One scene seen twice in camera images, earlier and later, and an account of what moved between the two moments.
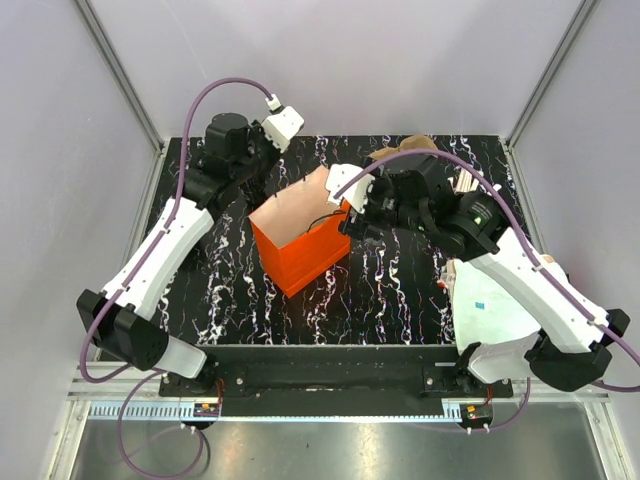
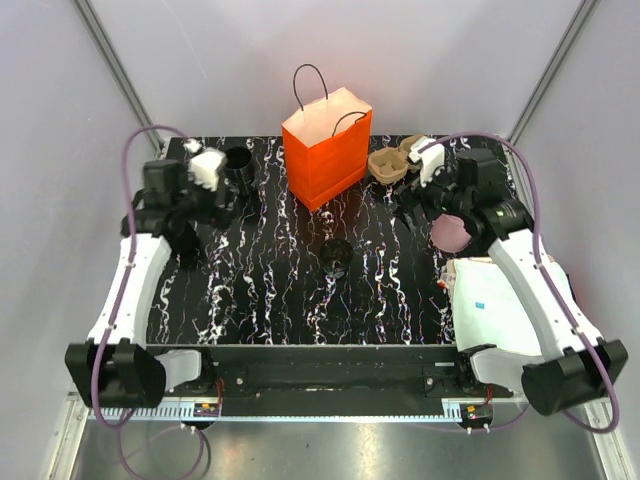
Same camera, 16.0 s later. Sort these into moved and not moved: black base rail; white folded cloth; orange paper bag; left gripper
Moved: left gripper; orange paper bag
Not moved: white folded cloth; black base rail
